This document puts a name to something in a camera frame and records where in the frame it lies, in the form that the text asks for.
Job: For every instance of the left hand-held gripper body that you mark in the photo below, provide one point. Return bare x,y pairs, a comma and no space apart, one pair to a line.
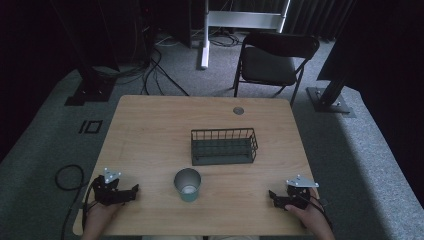
107,194

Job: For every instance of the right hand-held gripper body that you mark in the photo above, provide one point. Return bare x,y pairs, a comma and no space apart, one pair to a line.
298,193

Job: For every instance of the person's left hand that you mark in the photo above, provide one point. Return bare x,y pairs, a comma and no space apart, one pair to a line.
101,215

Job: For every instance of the person's right hand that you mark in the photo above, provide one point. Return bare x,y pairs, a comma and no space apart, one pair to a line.
306,216

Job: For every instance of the teal cup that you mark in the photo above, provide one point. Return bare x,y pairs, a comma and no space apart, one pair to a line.
187,185

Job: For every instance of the round grey table grommet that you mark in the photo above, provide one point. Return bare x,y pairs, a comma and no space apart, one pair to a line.
238,110

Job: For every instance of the black folding chair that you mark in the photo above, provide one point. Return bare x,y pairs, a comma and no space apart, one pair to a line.
270,65

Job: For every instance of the dark curtain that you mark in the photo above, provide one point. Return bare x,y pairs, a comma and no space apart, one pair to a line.
383,50

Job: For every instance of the black stand with base plate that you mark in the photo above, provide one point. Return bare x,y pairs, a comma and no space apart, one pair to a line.
328,98
91,88

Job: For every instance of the white metal desk frame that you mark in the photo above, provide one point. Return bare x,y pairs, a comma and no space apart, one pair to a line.
233,20

